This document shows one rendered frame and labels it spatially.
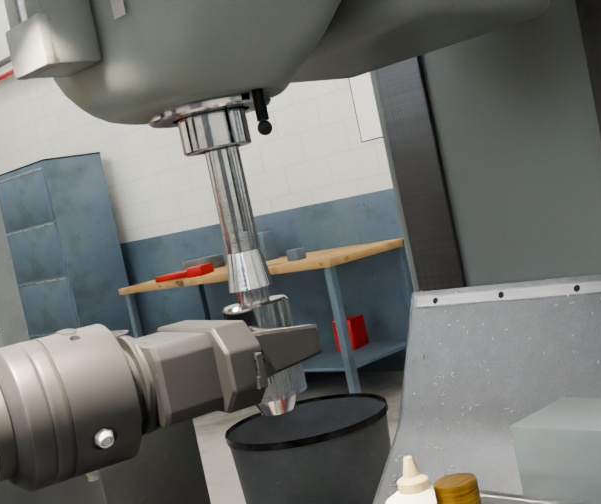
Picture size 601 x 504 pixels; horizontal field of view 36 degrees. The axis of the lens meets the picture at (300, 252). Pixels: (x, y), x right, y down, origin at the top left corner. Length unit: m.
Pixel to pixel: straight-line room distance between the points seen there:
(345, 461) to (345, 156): 3.91
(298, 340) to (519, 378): 0.34
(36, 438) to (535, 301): 0.54
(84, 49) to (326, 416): 2.42
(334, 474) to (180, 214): 5.27
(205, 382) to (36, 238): 7.60
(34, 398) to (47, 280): 7.58
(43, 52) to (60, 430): 0.22
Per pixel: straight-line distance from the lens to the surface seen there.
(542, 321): 0.92
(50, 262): 8.04
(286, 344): 0.62
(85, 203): 8.02
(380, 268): 6.15
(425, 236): 1.00
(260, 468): 2.55
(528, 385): 0.91
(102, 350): 0.57
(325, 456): 2.49
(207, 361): 0.59
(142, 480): 0.82
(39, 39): 0.57
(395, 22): 0.68
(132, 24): 0.57
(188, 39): 0.56
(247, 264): 0.63
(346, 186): 6.24
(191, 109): 0.61
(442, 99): 0.97
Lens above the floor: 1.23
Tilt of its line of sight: 3 degrees down
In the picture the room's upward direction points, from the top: 12 degrees counter-clockwise
